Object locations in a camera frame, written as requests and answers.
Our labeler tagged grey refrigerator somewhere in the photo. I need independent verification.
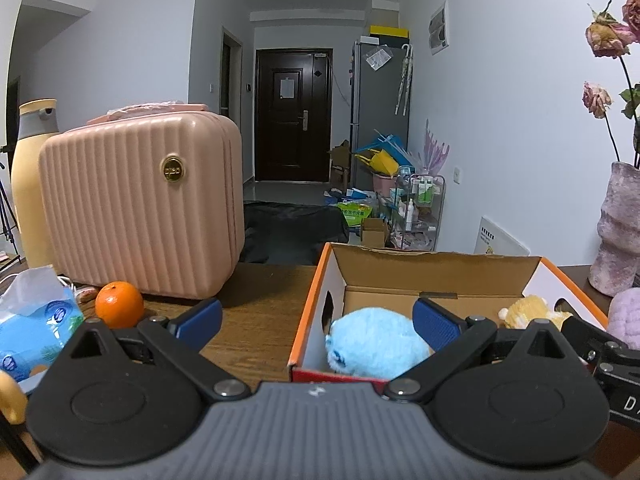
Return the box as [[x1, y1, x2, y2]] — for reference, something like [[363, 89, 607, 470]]
[[350, 40, 413, 196]]

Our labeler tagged pile of blue yellow bags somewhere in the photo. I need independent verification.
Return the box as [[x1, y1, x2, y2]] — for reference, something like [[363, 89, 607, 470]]
[[355, 130, 416, 176]]

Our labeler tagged black floor mat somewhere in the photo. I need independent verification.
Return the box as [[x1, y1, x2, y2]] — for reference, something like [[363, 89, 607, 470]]
[[239, 201, 351, 266]]

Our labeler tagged white and yellow sheep plush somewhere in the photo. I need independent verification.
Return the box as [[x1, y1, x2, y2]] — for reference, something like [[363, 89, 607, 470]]
[[498, 295, 573, 330]]

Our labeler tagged light blue plush toy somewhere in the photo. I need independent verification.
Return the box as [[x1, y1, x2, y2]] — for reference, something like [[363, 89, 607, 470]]
[[325, 307, 436, 378]]

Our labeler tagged white flat wall board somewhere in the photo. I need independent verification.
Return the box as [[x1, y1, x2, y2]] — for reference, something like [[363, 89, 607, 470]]
[[472, 216, 531, 256]]

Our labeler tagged wire storage cart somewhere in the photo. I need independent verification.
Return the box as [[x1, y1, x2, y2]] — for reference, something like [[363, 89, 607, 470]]
[[390, 172, 446, 251]]

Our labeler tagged grey side door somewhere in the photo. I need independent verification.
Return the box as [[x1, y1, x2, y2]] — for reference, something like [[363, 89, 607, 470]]
[[221, 30, 244, 186]]

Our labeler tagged pink ribbed suitcase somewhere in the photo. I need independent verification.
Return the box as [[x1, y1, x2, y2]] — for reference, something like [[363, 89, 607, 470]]
[[39, 101, 246, 301]]

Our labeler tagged pink plastic bucket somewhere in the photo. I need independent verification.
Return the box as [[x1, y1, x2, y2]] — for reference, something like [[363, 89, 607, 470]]
[[372, 170, 401, 196]]

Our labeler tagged black tripod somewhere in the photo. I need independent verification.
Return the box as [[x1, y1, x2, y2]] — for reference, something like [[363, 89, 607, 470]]
[[0, 145, 23, 271]]

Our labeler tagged small open cardboard box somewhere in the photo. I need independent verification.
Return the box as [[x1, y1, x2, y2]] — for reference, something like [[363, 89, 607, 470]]
[[360, 217, 391, 248]]

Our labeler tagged white folded umbrella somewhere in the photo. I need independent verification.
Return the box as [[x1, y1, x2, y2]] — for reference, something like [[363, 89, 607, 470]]
[[395, 44, 413, 117]]

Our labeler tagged yellow water bottle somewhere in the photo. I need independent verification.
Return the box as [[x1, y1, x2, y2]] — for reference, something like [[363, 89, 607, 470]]
[[10, 99, 61, 268]]

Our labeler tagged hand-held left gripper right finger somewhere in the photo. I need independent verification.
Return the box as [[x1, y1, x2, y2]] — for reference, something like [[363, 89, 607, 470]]
[[384, 297, 583, 403]]

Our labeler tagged dark brown entrance door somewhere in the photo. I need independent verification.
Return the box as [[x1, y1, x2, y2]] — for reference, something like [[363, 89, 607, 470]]
[[255, 48, 333, 182]]

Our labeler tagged green plastic bag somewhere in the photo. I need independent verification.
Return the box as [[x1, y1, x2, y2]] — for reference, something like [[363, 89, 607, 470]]
[[336, 201, 375, 228]]

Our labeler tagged yellow bear mug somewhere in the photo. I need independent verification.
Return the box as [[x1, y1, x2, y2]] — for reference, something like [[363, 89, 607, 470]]
[[0, 371, 27, 423]]

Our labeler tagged pink textured vase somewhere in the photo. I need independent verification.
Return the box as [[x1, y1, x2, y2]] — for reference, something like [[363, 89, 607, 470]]
[[589, 161, 640, 297]]

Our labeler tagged lavender fluffy towel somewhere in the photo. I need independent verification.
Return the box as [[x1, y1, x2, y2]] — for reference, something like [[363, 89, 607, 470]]
[[606, 290, 640, 350]]

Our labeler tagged blue soft tissue pack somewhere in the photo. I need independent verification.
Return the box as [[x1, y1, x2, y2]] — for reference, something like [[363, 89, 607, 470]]
[[0, 265, 86, 383]]

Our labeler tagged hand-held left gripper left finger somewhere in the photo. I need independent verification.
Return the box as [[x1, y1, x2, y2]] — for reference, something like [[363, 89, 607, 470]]
[[57, 298, 251, 402]]

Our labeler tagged white wall electrical panel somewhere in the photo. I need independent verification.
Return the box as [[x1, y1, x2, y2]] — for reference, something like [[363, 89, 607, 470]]
[[428, 0, 450, 56]]

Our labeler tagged brown cardboard carton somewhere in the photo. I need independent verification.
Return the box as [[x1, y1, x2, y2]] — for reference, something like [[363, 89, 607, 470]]
[[327, 140, 353, 188]]

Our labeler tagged purple wall decoration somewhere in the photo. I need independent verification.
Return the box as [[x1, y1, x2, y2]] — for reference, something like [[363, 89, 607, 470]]
[[424, 119, 451, 171]]

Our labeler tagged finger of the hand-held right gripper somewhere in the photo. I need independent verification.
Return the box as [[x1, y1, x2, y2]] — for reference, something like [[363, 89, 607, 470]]
[[560, 316, 628, 362]]

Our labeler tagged red cardboard box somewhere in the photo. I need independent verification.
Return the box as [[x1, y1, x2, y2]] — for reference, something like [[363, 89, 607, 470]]
[[287, 242, 611, 386]]

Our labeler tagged paper sheet on refrigerator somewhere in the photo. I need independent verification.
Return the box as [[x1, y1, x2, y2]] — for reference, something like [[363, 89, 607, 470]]
[[365, 47, 393, 71]]

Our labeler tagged orange fruit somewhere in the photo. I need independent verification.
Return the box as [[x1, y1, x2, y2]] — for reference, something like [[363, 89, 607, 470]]
[[95, 281, 144, 330]]

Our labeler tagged bunch of dried pink roses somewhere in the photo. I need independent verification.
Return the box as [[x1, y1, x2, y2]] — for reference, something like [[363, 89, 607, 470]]
[[582, 0, 640, 168]]

